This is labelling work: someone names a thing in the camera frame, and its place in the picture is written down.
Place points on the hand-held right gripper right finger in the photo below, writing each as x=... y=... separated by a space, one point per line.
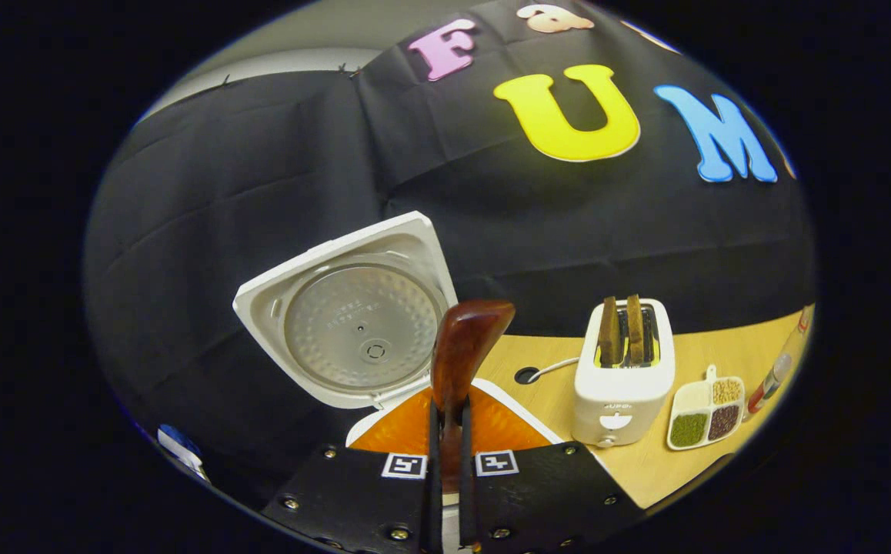
x=545 y=500

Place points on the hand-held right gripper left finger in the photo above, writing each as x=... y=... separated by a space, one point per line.
x=353 y=500

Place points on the white rice cooker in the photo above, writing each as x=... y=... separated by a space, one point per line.
x=353 y=331

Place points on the brown wooden spoon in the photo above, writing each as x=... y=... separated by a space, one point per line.
x=465 y=346

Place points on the white toaster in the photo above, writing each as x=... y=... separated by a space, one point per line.
x=622 y=400

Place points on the white divided bean tray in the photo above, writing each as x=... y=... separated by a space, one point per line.
x=688 y=396

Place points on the blue and white object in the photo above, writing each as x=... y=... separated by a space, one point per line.
x=180 y=450

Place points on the brown bread slice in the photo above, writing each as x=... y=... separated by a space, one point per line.
x=609 y=331
x=635 y=329

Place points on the clear plastic water bottle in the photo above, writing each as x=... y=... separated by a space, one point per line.
x=772 y=377

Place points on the black backdrop cloth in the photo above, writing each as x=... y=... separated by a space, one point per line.
x=261 y=169

